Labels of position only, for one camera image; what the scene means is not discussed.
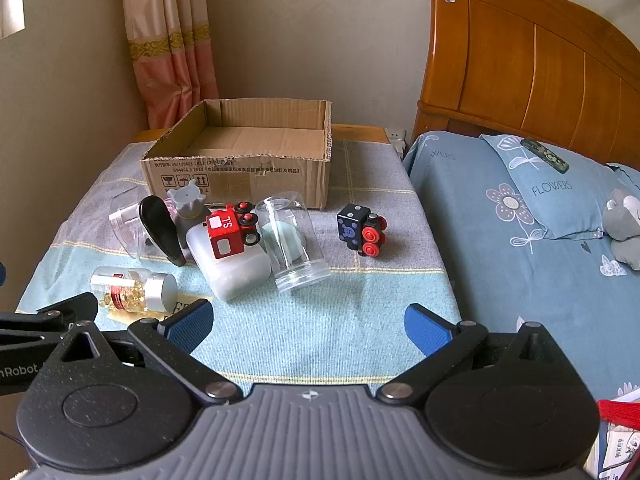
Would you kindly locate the blue floral bed sheet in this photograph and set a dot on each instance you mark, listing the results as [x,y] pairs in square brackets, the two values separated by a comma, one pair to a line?
[475,260]

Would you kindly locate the wooden nightstand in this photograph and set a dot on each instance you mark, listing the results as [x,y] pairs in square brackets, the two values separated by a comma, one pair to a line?
[360,132]

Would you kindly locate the white printed bag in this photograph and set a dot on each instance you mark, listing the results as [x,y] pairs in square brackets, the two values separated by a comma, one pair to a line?
[620,452]

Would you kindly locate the dark patterned flat case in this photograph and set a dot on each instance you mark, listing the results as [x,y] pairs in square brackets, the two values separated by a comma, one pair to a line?
[545,154]

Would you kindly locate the brown cardboard box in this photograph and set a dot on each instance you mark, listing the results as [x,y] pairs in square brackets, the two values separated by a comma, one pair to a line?
[240,180]

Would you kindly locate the clear plastic jar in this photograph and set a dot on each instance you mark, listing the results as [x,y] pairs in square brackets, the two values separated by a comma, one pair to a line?
[305,260]

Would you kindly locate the wooden headboard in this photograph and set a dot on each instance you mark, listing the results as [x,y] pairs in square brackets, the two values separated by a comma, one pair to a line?
[525,70]

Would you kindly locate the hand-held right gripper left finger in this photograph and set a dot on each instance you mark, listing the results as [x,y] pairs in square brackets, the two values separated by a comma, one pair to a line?
[187,325]

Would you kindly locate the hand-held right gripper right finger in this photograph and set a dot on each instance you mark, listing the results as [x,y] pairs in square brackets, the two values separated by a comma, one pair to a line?
[425,330]

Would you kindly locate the capsule bottle silver cap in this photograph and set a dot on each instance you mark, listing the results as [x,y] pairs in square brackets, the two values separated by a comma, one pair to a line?
[150,290]

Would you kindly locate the checked grey blue cloth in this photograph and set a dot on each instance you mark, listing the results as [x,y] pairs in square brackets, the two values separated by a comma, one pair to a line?
[325,320]

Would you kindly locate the grey plush toy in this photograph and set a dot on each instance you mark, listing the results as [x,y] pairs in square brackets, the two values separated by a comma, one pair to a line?
[622,225]

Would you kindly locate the blue floral pillow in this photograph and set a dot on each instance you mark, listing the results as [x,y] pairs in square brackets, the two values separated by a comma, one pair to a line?
[550,195]

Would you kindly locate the white wall socket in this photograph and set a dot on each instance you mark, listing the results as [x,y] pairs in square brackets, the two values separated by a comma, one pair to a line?
[396,140]

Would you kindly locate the clear plastic cup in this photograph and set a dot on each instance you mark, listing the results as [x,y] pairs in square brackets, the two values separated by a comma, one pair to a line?
[125,220]

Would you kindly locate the pink curtain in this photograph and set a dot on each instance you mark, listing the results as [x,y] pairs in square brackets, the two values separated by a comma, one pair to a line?
[170,60]

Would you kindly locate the cream printed card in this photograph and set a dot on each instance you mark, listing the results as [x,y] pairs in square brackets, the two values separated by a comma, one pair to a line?
[185,306]

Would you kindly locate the white spray bottle grey head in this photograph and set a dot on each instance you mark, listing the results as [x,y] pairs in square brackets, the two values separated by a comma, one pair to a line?
[230,275]

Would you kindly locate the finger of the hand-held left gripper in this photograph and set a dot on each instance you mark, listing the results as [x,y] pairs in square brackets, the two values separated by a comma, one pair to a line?
[55,316]

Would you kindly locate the black toy train red wheels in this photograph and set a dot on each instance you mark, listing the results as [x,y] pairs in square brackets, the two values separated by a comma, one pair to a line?
[352,230]

